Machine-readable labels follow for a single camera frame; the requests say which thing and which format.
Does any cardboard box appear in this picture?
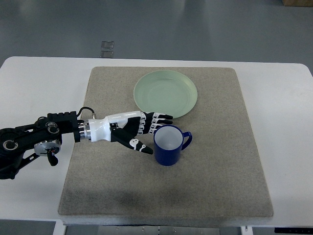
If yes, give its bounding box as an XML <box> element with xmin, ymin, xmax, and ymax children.
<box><xmin>282</xmin><ymin>0</ymin><xmax>313</xmax><ymax>7</ymax></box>

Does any blue mug white inside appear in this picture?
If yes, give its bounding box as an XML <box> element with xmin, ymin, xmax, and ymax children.
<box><xmin>154</xmin><ymin>125</ymin><xmax>193</xmax><ymax>166</ymax></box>

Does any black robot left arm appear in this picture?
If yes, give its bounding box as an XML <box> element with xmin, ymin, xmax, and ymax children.
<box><xmin>0</xmin><ymin>107</ymin><xmax>96</xmax><ymax>179</ymax></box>

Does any grey felt mat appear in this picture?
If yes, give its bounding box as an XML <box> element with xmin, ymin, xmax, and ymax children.
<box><xmin>58</xmin><ymin>67</ymin><xmax>273</xmax><ymax>226</ymax></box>

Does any light green plate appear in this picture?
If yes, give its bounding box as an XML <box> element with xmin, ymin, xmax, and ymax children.
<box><xmin>134</xmin><ymin>70</ymin><xmax>198</xmax><ymax>118</ymax></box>

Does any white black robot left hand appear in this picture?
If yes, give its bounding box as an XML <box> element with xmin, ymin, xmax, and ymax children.
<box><xmin>88</xmin><ymin>111</ymin><xmax>173</xmax><ymax>155</ymax></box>

